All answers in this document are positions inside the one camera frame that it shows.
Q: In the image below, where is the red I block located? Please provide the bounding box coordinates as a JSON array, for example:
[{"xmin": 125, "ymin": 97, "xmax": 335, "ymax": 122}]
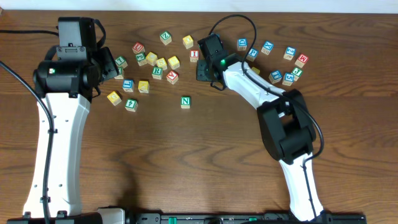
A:
[{"xmin": 190, "ymin": 50, "xmax": 200, "ymax": 62}]

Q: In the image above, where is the green N block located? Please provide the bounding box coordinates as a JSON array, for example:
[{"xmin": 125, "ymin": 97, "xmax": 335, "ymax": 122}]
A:
[{"xmin": 180, "ymin": 96, "xmax": 191, "ymax": 109}]

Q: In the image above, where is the blue P block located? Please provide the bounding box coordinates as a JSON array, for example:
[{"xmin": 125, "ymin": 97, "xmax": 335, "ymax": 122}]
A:
[{"xmin": 246, "ymin": 48, "xmax": 259, "ymax": 62}]

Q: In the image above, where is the green R block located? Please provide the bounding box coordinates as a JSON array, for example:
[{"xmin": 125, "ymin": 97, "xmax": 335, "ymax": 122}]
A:
[{"xmin": 152, "ymin": 67, "xmax": 163, "ymax": 80}]

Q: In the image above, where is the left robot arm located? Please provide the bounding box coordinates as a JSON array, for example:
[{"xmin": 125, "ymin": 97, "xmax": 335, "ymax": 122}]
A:
[{"xmin": 23, "ymin": 47, "xmax": 118, "ymax": 220}]

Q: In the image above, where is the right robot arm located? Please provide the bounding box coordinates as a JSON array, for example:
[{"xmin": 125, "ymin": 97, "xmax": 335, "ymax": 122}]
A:
[{"xmin": 197, "ymin": 34, "xmax": 323, "ymax": 222}]

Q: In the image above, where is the green block under left gripper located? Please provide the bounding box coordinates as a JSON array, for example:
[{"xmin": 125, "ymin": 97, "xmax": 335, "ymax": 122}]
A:
[{"xmin": 114, "ymin": 67, "xmax": 124, "ymax": 80}]

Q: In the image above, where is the blue L block left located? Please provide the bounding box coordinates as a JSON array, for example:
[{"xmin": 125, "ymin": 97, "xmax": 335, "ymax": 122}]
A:
[{"xmin": 123, "ymin": 79, "xmax": 134, "ymax": 92}]

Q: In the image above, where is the yellow block far left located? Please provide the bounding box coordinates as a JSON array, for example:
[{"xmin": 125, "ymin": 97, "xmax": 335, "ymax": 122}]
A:
[{"xmin": 107, "ymin": 91, "xmax": 122, "ymax": 106}]

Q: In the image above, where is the yellow block top centre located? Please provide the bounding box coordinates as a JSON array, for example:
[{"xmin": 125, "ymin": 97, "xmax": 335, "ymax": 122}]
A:
[{"xmin": 183, "ymin": 35, "xmax": 194, "ymax": 49}]

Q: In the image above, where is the yellow block beside S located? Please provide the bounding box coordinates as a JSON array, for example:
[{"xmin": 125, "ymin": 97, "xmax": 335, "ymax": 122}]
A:
[{"xmin": 168, "ymin": 56, "xmax": 180, "ymax": 70}]

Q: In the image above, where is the green G block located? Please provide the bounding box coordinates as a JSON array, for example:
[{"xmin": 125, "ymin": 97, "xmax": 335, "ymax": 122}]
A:
[{"xmin": 136, "ymin": 52, "xmax": 147, "ymax": 66}]

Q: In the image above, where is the red U block upper left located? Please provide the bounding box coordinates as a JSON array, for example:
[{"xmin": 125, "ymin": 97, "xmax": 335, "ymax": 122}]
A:
[{"xmin": 132, "ymin": 42, "xmax": 145, "ymax": 54}]

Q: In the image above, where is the red A block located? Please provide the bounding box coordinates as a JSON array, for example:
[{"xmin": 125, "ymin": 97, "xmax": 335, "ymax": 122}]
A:
[{"xmin": 166, "ymin": 70, "xmax": 179, "ymax": 85}]

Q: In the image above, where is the blue D block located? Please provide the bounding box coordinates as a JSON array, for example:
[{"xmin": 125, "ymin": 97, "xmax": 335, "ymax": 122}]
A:
[{"xmin": 237, "ymin": 39, "xmax": 248, "ymax": 51}]

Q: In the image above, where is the yellow block beside blue L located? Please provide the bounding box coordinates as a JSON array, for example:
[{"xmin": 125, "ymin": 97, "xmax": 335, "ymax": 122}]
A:
[{"xmin": 138, "ymin": 80, "xmax": 150, "ymax": 93}]

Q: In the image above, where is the yellow O block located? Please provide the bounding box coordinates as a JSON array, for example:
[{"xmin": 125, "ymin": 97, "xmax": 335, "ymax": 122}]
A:
[{"xmin": 251, "ymin": 67, "xmax": 260, "ymax": 74}]

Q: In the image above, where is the green 4 block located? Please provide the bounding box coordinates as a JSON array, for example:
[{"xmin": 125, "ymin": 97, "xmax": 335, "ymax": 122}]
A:
[{"xmin": 125, "ymin": 99, "xmax": 138, "ymax": 112}]

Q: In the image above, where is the yellow block left of S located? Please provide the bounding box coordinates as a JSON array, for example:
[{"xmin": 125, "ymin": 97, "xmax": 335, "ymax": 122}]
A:
[{"xmin": 146, "ymin": 52, "xmax": 158, "ymax": 66}]

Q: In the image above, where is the green Z block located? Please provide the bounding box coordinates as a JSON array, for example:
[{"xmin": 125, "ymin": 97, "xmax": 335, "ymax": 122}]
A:
[{"xmin": 160, "ymin": 31, "xmax": 172, "ymax": 45}]

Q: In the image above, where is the blue X block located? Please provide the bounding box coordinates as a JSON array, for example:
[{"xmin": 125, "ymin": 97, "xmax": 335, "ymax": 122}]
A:
[{"xmin": 261, "ymin": 40, "xmax": 274, "ymax": 55}]

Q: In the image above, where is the blue T block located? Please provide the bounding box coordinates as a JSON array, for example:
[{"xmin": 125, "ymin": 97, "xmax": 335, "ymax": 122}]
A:
[{"xmin": 269, "ymin": 70, "xmax": 282, "ymax": 84}]

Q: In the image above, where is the blue 5 block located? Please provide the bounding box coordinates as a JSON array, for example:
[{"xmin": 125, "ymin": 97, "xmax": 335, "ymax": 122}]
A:
[{"xmin": 282, "ymin": 73, "xmax": 295, "ymax": 86}]

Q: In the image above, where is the blue 2 block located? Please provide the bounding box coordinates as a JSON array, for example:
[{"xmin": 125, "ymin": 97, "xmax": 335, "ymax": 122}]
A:
[{"xmin": 283, "ymin": 46, "xmax": 296, "ymax": 60}]

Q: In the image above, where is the green J block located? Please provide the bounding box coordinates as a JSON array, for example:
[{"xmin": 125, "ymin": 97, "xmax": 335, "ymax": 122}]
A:
[{"xmin": 292, "ymin": 67, "xmax": 303, "ymax": 82}]

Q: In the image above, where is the red M block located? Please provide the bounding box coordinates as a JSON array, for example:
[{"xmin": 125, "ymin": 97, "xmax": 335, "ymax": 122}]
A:
[{"xmin": 295, "ymin": 54, "xmax": 308, "ymax": 68}]

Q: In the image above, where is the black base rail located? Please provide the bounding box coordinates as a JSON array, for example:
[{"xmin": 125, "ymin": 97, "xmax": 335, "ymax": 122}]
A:
[{"xmin": 6, "ymin": 207, "xmax": 367, "ymax": 224}]

